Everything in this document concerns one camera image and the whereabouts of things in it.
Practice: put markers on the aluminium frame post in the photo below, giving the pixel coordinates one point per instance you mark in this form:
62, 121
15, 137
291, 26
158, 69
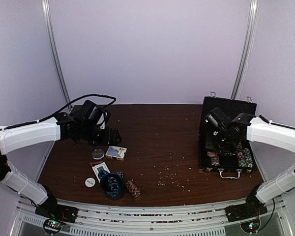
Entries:
247, 45
55, 55

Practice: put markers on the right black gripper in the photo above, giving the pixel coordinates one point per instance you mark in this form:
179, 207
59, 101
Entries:
209, 145

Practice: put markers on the clear acrylic dealer button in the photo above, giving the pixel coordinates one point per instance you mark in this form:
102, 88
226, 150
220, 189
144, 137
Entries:
98, 154

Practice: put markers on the blue round blind button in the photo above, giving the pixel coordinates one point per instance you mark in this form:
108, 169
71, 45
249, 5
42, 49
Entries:
101, 174

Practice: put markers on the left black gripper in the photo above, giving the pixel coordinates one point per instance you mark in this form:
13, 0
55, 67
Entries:
108, 140

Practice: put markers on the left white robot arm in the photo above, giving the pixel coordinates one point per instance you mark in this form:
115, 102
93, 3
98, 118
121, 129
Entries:
19, 136

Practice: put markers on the dark blue printed cup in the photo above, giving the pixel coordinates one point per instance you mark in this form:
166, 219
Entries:
113, 186

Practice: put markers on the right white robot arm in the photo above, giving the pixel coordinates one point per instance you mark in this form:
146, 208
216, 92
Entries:
275, 142

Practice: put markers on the right inner chip stack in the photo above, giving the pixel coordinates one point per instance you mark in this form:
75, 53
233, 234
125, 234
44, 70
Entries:
239, 150

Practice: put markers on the white dealer button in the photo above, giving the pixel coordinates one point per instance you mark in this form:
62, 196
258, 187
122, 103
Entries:
90, 182

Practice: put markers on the left aluminium frame post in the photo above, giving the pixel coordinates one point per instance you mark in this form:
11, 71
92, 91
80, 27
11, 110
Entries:
55, 55

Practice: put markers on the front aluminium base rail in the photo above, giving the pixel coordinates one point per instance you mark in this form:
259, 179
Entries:
192, 220

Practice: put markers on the right aluminium frame post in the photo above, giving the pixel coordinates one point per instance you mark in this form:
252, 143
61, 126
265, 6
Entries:
247, 45

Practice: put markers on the orange black chip stack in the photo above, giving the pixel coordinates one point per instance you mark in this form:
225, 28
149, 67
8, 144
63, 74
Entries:
214, 158
133, 189

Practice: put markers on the yellow blue card deck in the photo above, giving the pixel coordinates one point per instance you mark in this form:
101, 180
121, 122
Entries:
118, 153

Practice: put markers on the white card deck box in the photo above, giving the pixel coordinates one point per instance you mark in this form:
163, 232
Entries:
97, 166

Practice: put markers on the black poker chip case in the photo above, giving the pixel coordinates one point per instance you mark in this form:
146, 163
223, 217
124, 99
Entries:
232, 108

